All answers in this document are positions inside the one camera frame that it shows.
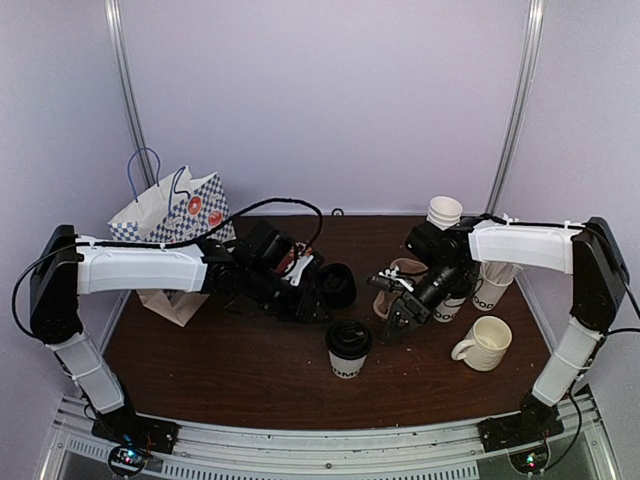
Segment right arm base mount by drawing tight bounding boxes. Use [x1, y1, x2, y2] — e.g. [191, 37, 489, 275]
[477, 414, 565, 476]

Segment stack of white paper cups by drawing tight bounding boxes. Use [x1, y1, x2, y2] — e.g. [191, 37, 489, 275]
[426, 196, 463, 230]

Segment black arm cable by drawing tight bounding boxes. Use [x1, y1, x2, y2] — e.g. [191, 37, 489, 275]
[479, 213, 640, 336]
[12, 197, 325, 341]

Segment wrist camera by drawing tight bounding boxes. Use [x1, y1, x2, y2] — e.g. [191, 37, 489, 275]
[282, 252, 323, 287]
[366, 267, 416, 293]

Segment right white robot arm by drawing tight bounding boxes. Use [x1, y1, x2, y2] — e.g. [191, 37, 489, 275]
[368, 214, 629, 442]

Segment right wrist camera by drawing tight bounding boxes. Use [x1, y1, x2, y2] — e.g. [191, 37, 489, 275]
[366, 267, 416, 293]

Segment white paper coffee cup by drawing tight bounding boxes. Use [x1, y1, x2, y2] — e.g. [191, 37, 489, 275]
[433, 297, 467, 323]

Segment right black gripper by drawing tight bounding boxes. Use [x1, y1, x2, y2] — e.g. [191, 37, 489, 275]
[382, 260, 471, 343]

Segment red floral plate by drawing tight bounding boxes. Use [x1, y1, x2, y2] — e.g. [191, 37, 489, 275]
[277, 242, 314, 275]

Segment white cup holding straws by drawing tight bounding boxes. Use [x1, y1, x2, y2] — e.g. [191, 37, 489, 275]
[472, 263, 515, 312]

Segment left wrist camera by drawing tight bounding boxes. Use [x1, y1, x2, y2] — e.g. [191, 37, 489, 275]
[282, 252, 323, 287]

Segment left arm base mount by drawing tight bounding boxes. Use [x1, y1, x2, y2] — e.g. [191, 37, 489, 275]
[91, 416, 179, 478]

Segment white ceramic mug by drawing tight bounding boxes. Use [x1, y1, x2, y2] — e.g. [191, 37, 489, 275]
[450, 316, 513, 372]

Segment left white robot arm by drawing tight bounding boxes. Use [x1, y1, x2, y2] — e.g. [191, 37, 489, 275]
[28, 221, 332, 444]

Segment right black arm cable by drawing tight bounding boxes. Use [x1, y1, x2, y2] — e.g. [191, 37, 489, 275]
[479, 213, 640, 336]

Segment brown cardboard cup carrier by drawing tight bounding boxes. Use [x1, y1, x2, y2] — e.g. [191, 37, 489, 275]
[372, 257, 427, 320]

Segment blue checkered paper bag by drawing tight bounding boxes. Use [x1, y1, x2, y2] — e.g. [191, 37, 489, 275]
[108, 165, 230, 327]

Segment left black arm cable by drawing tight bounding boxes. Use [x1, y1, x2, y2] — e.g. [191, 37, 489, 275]
[12, 197, 325, 341]

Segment stack of black lids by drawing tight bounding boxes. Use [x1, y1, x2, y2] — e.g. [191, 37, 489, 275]
[316, 263, 357, 309]

